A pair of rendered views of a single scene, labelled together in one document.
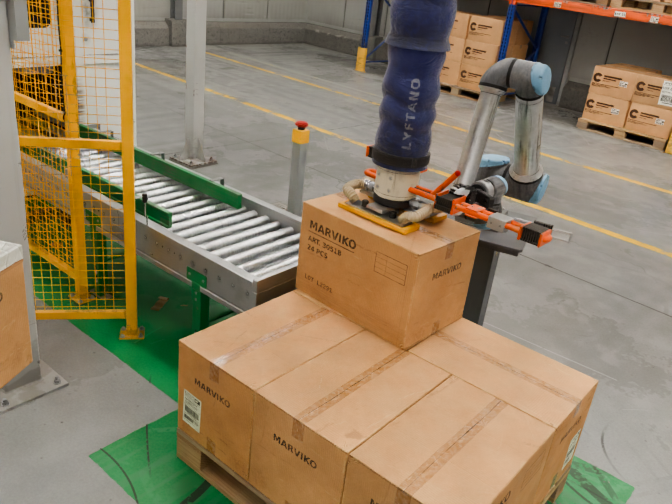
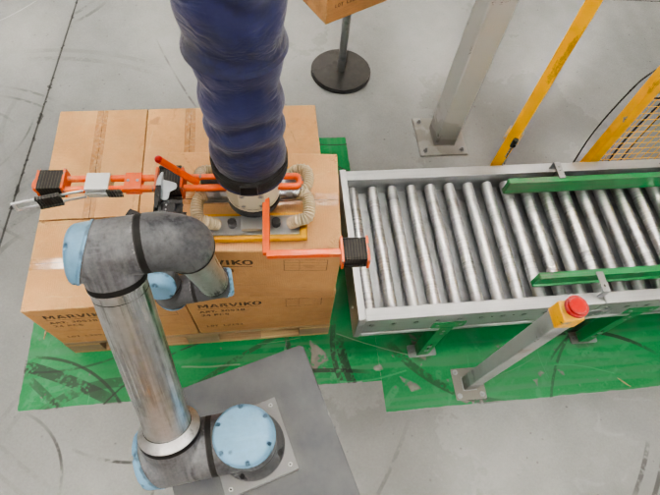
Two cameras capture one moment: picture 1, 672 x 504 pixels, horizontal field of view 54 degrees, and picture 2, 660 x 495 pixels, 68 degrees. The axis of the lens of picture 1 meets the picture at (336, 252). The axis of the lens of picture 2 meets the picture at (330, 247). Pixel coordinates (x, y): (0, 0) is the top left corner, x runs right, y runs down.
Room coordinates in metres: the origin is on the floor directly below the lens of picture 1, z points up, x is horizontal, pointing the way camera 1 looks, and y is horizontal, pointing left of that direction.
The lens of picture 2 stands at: (3.25, -0.71, 2.36)
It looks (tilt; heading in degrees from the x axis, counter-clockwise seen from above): 62 degrees down; 130
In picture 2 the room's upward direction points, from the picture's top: 8 degrees clockwise
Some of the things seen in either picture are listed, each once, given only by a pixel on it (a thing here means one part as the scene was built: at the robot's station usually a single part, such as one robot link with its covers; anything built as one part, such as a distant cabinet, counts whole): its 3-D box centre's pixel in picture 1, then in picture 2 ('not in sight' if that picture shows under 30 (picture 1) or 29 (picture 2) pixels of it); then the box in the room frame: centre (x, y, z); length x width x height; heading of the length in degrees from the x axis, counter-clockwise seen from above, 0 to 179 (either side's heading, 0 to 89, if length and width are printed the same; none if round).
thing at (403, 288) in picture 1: (383, 260); (255, 228); (2.45, -0.20, 0.74); 0.60 x 0.40 x 0.40; 49
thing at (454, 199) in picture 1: (449, 202); (170, 183); (2.32, -0.40, 1.08); 0.10 x 0.08 x 0.06; 141
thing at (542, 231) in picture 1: (534, 234); (53, 183); (2.09, -0.67, 1.08); 0.08 x 0.07 x 0.05; 51
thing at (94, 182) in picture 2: (500, 222); (99, 185); (2.18, -0.57, 1.07); 0.07 x 0.07 x 0.04; 51
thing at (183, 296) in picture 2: (484, 213); (173, 291); (2.57, -0.59, 0.96); 0.12 x 0.09 x 0.12; 59
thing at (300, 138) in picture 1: (293, 216); (508, 355); (3.43, 0.26, 0.50); 0.07 x 0.07 x 1.00; 53
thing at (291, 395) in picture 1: (383, 404); (195, 218); (2.03, -0.25, 0.34); 1.20 x 1.00 x 0.40; 53
